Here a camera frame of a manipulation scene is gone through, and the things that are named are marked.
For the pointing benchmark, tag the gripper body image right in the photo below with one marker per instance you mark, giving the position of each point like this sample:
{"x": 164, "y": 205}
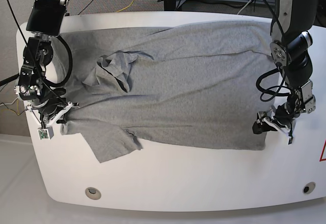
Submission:
{"x": 285, "y": 115}

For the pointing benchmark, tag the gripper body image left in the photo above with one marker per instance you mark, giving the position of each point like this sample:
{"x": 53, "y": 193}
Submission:
{"x": 46, "y": 113}

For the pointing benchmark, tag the grey T-shirt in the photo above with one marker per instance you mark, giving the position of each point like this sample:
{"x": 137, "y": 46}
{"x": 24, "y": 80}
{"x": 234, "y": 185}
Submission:
{"x": 191, "y": 85}

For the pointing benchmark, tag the black robot arm image left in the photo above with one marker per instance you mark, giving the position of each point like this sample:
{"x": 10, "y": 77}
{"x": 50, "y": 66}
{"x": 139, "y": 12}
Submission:
{"x": 32, "y": 86}

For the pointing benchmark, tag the black rod at left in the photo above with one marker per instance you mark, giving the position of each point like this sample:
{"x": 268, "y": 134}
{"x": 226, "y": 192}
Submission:
{"x": 9, "y": 79}

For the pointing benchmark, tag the red warning triangle sticker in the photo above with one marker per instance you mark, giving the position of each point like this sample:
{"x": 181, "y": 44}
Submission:
{"x": 323, "y": 156}

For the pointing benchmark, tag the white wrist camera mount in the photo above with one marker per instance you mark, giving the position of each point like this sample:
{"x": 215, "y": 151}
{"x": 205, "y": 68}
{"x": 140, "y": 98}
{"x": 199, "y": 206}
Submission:
{"x": 286, "y": 130}
{"x": 46, "y": 131}

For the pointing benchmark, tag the right table cable grommet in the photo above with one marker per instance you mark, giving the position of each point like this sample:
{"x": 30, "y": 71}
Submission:
{"x": 309, "y": 187}

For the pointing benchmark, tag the table cable grommet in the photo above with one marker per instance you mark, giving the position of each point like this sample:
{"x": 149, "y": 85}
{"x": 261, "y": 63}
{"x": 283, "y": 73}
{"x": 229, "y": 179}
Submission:
{"x": 309, "y": 187}
{"x": 92, "y": 193}

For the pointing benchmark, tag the left table cable grommet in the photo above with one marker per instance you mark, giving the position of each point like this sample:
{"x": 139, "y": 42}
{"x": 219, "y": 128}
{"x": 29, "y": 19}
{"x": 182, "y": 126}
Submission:
{"x": 92, "y": 193}

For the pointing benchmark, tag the black table leg post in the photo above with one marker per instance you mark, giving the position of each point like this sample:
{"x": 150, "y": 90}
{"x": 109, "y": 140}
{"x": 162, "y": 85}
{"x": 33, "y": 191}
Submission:
{"x": 172, "y": 5}

